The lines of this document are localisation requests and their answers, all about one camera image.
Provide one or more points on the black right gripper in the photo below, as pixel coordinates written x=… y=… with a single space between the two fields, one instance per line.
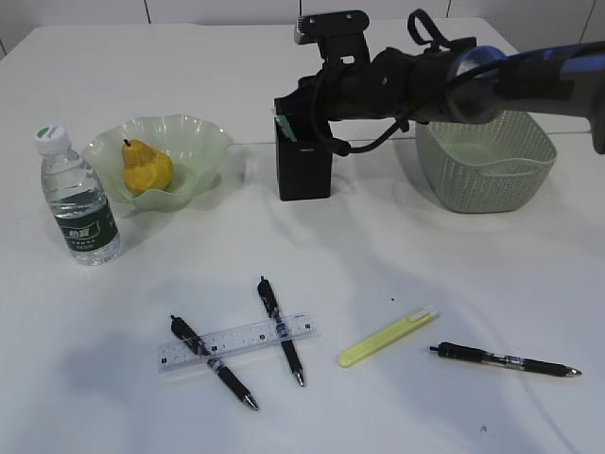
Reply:
x=351 y=91

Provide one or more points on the teal utility knife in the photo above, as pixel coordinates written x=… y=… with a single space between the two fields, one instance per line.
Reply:
x=285 y=127

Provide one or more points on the yellow pear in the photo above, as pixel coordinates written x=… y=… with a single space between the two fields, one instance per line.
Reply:
x=145 y=167

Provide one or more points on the yellow utility knife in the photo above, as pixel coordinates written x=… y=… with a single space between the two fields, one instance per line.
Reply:
x=388 y=335

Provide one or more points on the clear water bottle green label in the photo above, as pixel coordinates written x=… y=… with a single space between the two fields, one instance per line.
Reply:
x=77 y=200

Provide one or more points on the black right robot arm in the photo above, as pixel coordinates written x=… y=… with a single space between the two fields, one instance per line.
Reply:
x=472 y=86

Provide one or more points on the black square pen holder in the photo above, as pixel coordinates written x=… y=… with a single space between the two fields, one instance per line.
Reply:
x=304 y=168

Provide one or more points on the green wavy glass plate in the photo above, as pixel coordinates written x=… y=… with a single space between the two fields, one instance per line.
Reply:
x=196 y=147

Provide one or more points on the black pen over ruler middle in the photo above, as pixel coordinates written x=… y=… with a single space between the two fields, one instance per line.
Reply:
x=273 y=310

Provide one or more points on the green woven plastic basket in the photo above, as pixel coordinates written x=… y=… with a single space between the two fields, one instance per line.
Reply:
x=490 y=168

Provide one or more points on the transparent plastic ruler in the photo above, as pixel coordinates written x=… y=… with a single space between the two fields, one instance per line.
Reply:
x=175 y=356

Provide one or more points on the black pen under ruler left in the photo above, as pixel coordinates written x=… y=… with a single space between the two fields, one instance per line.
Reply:
x=182 y=331

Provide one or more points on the black pen right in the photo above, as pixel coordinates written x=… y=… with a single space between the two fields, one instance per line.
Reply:
x=469 y=354

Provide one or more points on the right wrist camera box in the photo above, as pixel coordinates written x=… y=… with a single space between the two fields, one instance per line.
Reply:
x=337 y=34

